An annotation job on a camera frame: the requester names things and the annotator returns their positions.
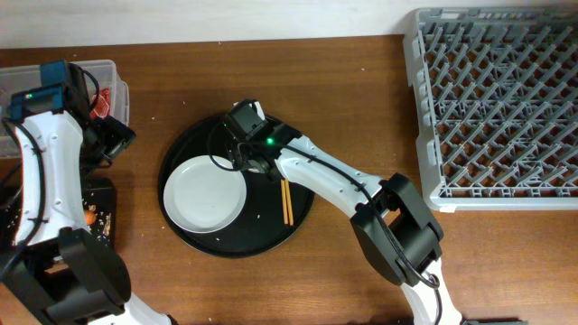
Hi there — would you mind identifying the wooden chopstick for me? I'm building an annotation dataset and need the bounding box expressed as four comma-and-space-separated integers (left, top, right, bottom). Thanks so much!
285, 180, 294, 227
280, 180, 289, 225

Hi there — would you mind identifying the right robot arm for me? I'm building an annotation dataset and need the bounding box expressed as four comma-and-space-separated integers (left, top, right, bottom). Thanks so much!
225, 122, 462, 324

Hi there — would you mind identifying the clear plastic bin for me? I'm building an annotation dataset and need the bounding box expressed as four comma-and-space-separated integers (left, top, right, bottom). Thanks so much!
0, 59, 131, 160

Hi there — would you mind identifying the orange carrot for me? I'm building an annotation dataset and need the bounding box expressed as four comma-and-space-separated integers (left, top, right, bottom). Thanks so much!
85, 210, 97, 226

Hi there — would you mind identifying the grey dishwasher rack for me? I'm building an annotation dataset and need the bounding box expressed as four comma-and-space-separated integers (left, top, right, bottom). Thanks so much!
403, 6, 577, 212

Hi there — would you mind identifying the rice pile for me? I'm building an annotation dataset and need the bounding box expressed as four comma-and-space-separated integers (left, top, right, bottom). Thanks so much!
82, 190, 114, 241

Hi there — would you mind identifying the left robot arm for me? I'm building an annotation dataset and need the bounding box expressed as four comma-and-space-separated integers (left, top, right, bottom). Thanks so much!
1, 84, 174, 324

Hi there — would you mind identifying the black waste bin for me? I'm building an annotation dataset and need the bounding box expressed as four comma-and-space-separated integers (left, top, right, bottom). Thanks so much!
1, 178, 117, 270

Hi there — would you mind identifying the white plate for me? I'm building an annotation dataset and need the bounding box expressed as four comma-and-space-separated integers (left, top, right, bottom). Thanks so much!
162, 155, 247, 234

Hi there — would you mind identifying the white bowl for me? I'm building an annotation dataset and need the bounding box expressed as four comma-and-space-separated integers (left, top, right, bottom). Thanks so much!
248, 116, 280, 174

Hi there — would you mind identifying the round black tray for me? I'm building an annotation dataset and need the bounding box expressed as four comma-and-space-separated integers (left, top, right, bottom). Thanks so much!
158, 115, 315, 258

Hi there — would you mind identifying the red snack wrapper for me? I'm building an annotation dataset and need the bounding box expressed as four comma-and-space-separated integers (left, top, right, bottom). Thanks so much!
90, 88, 111, 119

